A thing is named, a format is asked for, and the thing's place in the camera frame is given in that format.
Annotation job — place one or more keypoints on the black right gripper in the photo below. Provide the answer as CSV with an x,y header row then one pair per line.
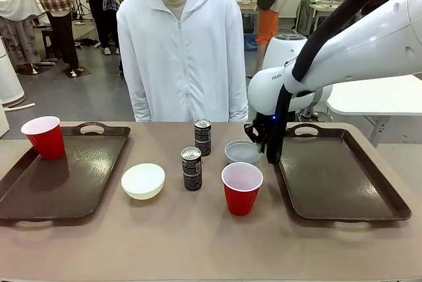
x,y
265,127

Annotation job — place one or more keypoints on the grey shallow bowl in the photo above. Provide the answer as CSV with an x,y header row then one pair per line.
x,y
240,154

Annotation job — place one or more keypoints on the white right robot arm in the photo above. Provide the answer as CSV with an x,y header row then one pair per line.
x,y
362,48

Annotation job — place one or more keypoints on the black drink can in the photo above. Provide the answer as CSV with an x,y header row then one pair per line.
x,y
202,138
191,171

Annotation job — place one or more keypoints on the red plastic cup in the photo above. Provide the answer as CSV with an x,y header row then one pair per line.
x,y
47,142
241,196

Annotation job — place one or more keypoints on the dark brown serving tray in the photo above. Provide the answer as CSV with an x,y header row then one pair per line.
x,y
82,176
336,180

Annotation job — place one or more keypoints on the person in white hoodie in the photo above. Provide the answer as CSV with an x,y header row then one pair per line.
x,y
181,64

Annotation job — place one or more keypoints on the person in orange shorts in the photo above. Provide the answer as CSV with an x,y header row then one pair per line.
x,y
268,25

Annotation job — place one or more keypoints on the white plastic bowl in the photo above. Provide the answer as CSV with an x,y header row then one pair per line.
x,y
142,181

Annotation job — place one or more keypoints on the white side table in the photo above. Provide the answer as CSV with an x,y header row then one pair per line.
x,y
372,97

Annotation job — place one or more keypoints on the background work table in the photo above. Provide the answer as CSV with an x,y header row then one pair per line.
x,y
324,7

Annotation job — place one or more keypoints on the dark stool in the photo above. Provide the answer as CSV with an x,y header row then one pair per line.
x,y
48,39

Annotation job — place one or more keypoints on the white pipe piece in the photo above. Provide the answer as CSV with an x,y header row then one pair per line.
x,y
19,106

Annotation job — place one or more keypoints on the white cylindrical appliance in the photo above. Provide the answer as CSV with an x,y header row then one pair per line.
x,y
10,81

